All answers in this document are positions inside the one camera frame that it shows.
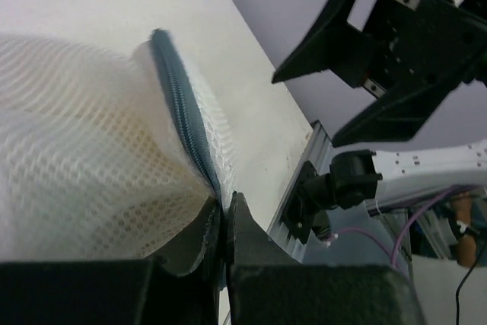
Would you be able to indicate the aluminium mounting rail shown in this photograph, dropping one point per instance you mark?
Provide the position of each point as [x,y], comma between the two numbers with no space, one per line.
[317,151]

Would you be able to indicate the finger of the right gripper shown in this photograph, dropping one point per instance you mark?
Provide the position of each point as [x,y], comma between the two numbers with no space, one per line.
[331,44]
[400,113]

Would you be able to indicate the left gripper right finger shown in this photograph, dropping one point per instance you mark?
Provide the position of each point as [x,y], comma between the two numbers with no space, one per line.
[267,286]

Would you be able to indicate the white mesh laundry bag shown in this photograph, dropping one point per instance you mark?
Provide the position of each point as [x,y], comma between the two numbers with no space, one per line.
[105,156]

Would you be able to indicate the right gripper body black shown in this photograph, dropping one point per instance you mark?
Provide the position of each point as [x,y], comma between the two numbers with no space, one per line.
[425,42]

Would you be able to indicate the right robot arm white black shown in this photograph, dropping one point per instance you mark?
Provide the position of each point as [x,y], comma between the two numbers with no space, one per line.
[387,177]

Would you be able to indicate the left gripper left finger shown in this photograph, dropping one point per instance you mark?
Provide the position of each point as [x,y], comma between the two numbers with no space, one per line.
[178,284]

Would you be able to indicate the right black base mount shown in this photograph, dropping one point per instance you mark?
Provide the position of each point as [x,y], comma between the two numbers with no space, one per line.
[303,213]

